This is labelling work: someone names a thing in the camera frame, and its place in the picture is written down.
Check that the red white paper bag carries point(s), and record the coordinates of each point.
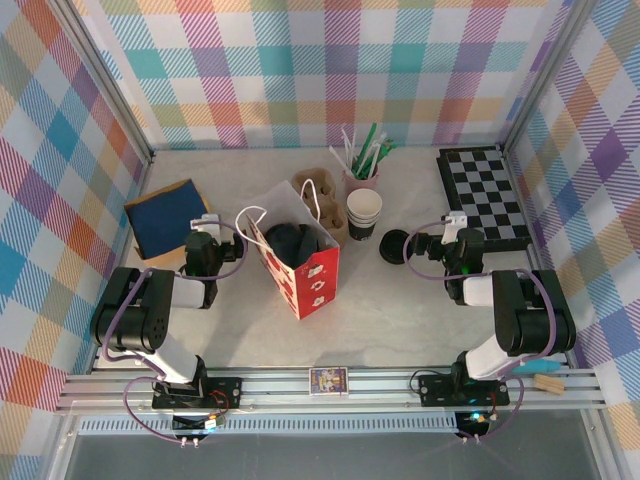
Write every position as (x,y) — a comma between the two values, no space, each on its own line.
(317,285)

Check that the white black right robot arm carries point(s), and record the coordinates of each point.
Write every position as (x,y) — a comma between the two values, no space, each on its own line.
(530,310)

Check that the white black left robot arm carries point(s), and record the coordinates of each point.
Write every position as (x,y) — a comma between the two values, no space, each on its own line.
(192,295)

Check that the white black paper coffee cup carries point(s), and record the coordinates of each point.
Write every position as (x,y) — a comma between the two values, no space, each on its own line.
(364,234)
(364,222)

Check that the black plastic cup lid stack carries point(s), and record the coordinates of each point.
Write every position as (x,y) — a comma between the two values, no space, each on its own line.
(395,245)

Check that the blue paper napkin stack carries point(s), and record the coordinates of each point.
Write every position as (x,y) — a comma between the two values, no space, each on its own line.
(165,220)

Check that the stack of paper cups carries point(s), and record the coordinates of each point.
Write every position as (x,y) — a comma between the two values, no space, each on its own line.
(364,204)

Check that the black grey chessboard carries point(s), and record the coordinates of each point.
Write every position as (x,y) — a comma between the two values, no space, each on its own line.
(480,185)

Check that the pink straw holder cup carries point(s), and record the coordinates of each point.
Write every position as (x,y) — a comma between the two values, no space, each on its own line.
(360,185)

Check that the brown pulp cup carrier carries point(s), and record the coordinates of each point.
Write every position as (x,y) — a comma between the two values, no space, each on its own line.
(334,225)

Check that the white wrapped drinking straw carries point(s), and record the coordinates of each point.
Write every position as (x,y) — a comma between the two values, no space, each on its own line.
(340,160)
(349,146)
(378,148)

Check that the small wooden block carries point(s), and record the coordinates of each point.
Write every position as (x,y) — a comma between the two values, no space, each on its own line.
(547,384)

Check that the playing card box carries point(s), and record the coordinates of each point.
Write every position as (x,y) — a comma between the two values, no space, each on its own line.
(328,381)

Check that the small controller board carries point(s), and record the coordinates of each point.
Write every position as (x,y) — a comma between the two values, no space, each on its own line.
(477,425)
(192,424)

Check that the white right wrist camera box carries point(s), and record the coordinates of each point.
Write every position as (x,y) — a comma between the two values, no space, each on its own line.
(457,219)

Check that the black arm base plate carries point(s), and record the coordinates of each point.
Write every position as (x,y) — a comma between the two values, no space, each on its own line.
(225,390)
(435,390)

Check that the wide aluminium frame rail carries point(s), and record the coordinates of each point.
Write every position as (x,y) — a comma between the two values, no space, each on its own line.
(280,387)

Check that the aluminium frame post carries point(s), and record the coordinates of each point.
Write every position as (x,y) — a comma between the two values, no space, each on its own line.
(111,85)
(542,75)

